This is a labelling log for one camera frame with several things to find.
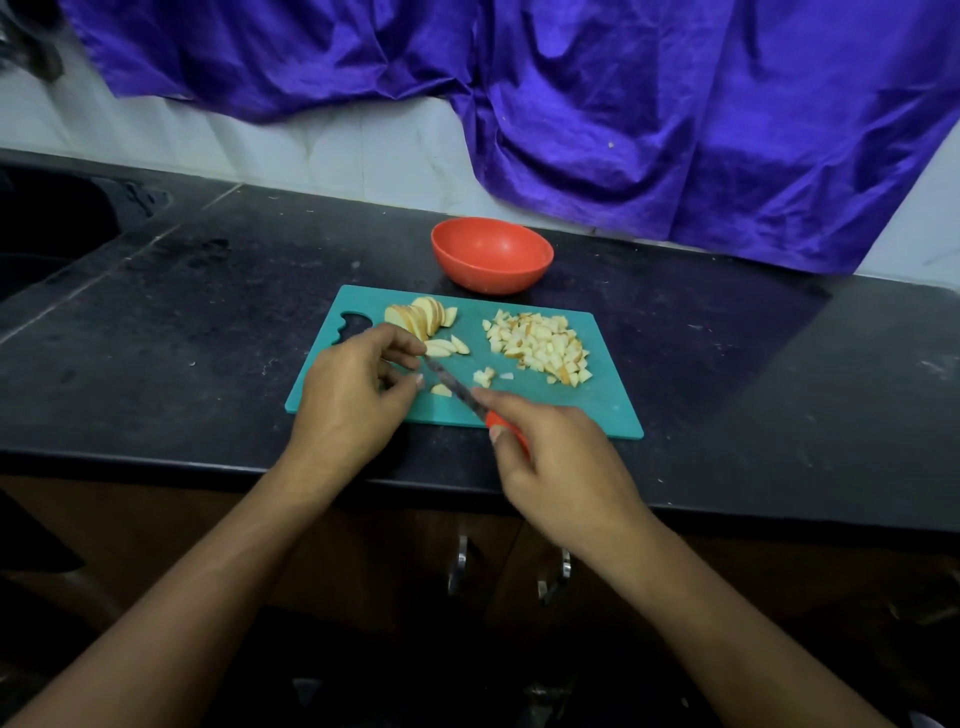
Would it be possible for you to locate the pile of diced apple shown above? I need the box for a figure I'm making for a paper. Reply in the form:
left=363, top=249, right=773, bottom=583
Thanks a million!
left=472, top=309, right=593, bottom=389

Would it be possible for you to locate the purple cloth curtain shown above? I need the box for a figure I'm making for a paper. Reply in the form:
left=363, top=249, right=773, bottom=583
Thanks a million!
left=60, top=0, right=960, bottom=276

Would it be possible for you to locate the teal plastic cutting board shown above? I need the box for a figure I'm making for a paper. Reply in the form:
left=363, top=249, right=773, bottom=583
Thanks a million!
left=285, top=285, right=645, bottom=441

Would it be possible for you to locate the person's left hand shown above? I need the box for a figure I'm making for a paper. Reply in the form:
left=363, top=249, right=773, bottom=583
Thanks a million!
left=282, top=324, right=428, bottom=482

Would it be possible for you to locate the metal faucet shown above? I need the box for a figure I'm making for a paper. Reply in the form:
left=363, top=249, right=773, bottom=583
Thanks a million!
left=0, top=15, right=65, bottom=80

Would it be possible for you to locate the red-handled kitchen knife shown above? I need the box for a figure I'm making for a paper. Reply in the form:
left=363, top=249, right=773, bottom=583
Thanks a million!
left=420, top=357, right=530, bottom=452

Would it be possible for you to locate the person's right forearm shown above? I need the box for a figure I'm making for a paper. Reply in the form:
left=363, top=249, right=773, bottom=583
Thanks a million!
left=597, top=517, right=894, bottom=728

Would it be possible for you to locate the person's right hand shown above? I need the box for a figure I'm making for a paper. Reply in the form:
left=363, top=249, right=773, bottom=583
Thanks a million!
left=472, top=393, right=654, bottom=560

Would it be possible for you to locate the metal cabinet handle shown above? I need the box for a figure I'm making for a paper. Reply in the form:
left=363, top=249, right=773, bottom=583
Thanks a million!
left=445, top=534, right=471, bottom=599
left=537, top=549, right=575, bottom=608

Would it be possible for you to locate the orange bowl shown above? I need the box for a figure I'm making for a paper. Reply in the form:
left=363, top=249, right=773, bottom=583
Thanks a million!
left=430, top=217, right=557, bottom=296

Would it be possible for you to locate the dark kitchen sink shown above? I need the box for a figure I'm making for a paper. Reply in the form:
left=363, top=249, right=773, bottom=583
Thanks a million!
left=0, top=165, right=170, bottom=302

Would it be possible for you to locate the person's left forearm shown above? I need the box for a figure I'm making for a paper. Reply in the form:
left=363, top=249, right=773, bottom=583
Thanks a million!
left=7, top=447, right=339, bottom=728

